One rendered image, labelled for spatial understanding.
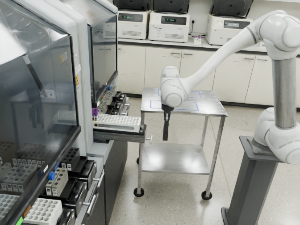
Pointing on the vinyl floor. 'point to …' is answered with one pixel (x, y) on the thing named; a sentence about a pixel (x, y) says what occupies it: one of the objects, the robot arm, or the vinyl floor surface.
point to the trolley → (201, 105)
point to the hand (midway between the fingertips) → (165, 133)
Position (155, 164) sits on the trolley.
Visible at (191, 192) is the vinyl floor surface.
